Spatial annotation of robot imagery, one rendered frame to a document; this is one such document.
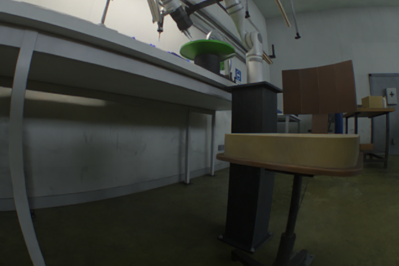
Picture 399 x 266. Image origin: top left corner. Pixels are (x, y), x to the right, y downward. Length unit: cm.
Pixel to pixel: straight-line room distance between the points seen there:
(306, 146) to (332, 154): 5
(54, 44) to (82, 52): 10
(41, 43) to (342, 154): 75
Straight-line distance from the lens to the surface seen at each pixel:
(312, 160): 39
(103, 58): 64
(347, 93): 79
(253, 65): 101
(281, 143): 41
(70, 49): 61
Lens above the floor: 63
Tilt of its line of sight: 4 degrees up
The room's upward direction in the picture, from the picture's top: 2 degrees clockwise
